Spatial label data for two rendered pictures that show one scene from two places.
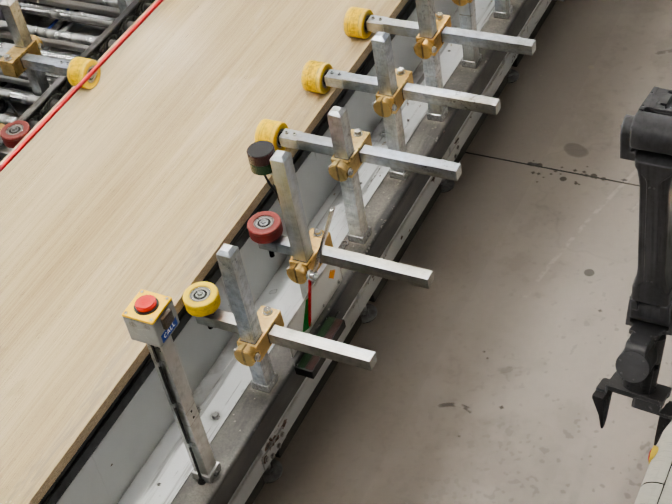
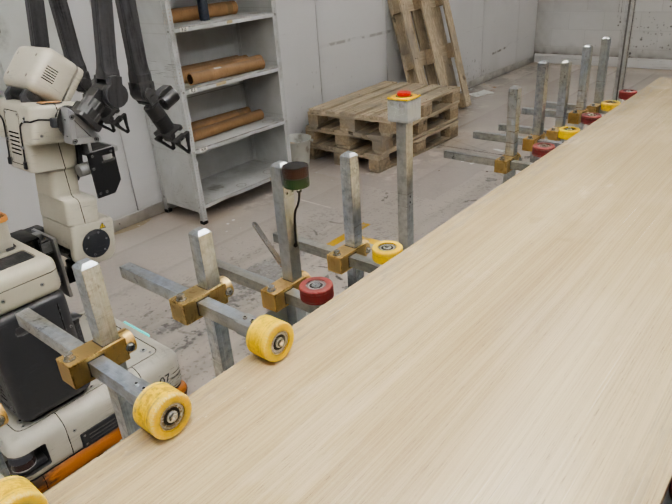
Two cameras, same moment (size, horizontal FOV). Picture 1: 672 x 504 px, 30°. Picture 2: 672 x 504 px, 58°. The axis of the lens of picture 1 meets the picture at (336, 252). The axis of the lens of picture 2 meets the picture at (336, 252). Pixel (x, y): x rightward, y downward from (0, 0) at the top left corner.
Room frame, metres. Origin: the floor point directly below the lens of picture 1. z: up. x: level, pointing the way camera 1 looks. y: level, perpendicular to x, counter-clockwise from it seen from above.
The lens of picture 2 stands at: (3.40, 0.36, 1.60)
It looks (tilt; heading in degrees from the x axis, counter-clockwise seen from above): 26 degrees down; 187
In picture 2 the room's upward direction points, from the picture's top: 4 degrees counter-clockwise
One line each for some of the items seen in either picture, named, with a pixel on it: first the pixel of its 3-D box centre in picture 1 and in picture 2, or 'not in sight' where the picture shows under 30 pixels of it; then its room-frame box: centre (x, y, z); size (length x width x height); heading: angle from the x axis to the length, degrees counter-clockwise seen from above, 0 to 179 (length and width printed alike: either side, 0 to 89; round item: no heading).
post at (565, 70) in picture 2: not in sight; (561, 115); (0.64, 1.06, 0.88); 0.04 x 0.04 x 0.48; 56
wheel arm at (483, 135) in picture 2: not in sight; (520, 141); (0.85, 0.85, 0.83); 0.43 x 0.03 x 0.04; 56
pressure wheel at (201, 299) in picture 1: (205, 310); (387, 264); (1.99, 0.31, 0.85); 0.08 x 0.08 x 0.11
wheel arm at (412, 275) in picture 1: (343, 259); (260, 284); (2.07, -0.01, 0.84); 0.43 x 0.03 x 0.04; 56
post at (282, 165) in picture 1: (298, 235); (290, 254); (2.08, 0.07, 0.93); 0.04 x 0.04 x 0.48; 56
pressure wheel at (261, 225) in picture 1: (267, 238); (317, 303); (2.18, 0.15, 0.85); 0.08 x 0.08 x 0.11
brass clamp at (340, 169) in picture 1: (350, 155); (202, 298); (2.31, -0.08, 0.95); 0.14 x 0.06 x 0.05; 146
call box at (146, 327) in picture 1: (151, 319); (404, 109); (1.66, 0.36, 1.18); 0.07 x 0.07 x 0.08; 56
